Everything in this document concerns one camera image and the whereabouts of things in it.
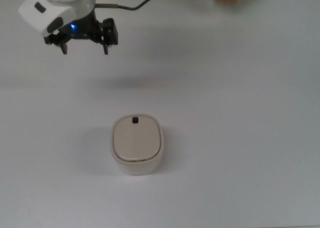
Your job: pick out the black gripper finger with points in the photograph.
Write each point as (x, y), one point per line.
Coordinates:
(63, 41)
(110, 34)

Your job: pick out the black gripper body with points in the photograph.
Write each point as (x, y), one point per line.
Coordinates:
(83, 29)

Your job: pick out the small white trash can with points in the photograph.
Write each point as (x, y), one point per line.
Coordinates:
(136, 140)

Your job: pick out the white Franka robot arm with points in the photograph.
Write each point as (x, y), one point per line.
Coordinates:
(50, 5)

